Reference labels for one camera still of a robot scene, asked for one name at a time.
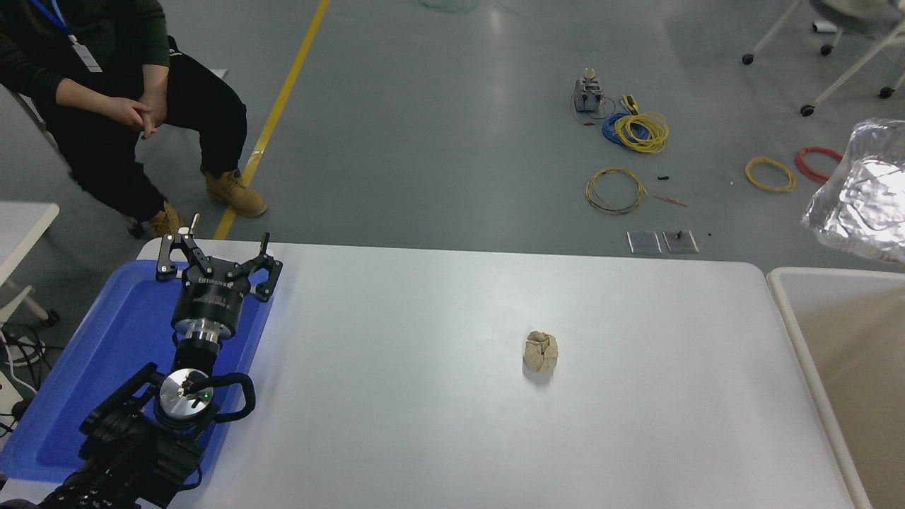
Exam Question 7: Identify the person's right hand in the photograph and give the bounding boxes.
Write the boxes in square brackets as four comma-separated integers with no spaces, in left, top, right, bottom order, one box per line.
[105,96,153,133]

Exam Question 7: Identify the red wire coil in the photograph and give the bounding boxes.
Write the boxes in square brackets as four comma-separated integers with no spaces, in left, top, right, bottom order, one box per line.
[795,146,846,186]

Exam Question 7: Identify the large pale bin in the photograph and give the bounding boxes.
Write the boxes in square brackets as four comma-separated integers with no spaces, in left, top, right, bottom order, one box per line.
[767,267,905,509]

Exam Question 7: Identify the black floor cables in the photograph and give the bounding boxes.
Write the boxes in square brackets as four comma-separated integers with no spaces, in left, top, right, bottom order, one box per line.
[0,322,47,439]

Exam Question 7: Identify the blue wire coil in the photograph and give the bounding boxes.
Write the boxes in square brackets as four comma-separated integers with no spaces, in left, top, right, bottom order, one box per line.
[602,111,648,146]

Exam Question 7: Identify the crumpled tan paper ball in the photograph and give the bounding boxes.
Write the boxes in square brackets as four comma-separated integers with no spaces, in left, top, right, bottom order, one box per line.
[523,331,559,375]

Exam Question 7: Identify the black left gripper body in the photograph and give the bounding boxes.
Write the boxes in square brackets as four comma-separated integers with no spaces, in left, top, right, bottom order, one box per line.
[171,263,250,334]

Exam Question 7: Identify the white power strip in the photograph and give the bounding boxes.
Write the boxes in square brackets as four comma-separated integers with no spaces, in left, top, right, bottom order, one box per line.
[0,368,25,425]

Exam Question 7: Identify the white side table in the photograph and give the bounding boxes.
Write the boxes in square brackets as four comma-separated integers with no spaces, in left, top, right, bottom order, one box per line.
[0,201,61,326]

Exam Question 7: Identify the white rolling frame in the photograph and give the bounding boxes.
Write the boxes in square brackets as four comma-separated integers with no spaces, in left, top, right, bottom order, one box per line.
[799,21,905,117]

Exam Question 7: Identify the person's left hand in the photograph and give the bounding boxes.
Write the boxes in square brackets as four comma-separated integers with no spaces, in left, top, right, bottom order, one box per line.
[140,86,169,139]

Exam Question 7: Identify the blue plastic tray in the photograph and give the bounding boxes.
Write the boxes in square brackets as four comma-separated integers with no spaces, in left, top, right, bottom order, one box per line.
[0,258,276,484]

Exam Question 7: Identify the small yellow wire coil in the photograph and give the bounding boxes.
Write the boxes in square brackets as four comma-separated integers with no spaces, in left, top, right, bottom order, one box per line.
[745,156,797,193]

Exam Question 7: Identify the silver foil tray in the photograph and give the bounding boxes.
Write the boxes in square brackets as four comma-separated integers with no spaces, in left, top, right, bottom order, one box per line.
[801,119,905,266]

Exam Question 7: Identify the large yellow wire coil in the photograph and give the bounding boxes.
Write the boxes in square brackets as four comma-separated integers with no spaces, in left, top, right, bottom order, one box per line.
[614,110,670,153]

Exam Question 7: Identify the white rolling chair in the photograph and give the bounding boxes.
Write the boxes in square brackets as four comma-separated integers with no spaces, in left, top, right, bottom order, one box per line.
[741,0,905,66]

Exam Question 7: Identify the grey device box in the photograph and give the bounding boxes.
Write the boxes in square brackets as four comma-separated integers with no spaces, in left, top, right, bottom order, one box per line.
[573,67,604,112]

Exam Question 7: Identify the yellow and black wire coil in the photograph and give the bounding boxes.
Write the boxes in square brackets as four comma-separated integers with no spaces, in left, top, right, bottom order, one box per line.
[585,167,648,215]

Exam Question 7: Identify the person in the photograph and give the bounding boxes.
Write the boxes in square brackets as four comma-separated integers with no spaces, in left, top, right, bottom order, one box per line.
[0,0,268,239]

